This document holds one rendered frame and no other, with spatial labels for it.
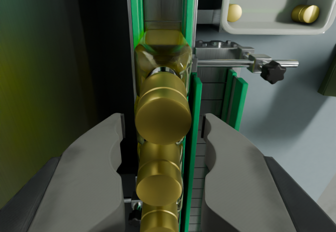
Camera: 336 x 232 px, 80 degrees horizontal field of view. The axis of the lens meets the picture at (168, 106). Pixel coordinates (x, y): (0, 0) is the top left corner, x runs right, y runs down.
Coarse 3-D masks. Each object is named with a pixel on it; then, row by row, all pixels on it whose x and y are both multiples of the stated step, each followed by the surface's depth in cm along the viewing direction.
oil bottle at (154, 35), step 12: (144, 36) 23; (156, 36) 23; (168, 36) 24; (180, 36) 24; (144, 48) 18; (156, 48) 18; (168, 48) 18; (180, 48) 18; (144, 60) 18; (156, 60) 17; (168, 60) 17; (180, 60) 18; (144, 72) 18; (180, 72) 18
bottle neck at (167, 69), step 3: (162, 66) 17; (153, 69) 17; (156, 69) 17; (159, 69) 17; (162, 69) 17; (165, 69) 17; (168, 69) 17; (171, 69) 17; (150, 72) 17; (153, 72) 17; (156, 72) 16; (171, 72) 17; (174, 72) 17; (177, 75) 17
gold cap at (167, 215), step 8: (176, 200) 20; (144, 208) 19; (152, 208) 18; (160, 208) 18; (168, 208) 18; (176, 208) 19; (144, 216) 18; (152, 216) 17; (160, 216) 17; (168, 216) 17; (176, 216) 18; (144, 224) 17; (152, 224) 17; (160, 224) 17; (168, 224) 17; (176, 224) 18
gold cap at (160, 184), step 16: (144, 144) 17; (176, 144) 18; (144, 160) 16; (160, 160) 15; (176, 160) 16; (144, 176) 14; (160, 176) 14; (176, 176) 14; (144, 192) 14; (160, 192) 14; (176, 192) 15
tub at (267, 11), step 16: (224, 0) 38; (240, 0) 44; (256, 0) 44; (272, 0) 44; (288, 0) 44; (304, 0) 44; (320, 0) 41; (224, 16) 39; (240, 16) 45; (256, 16) 46; (272, 16) 46; (288, 16) 46; (320, 16) 41; (240, 32) 40; (256, 32) 40; (272, 32) 40; (288, 32) 40; (304, 32) 40; (320, 32) 41
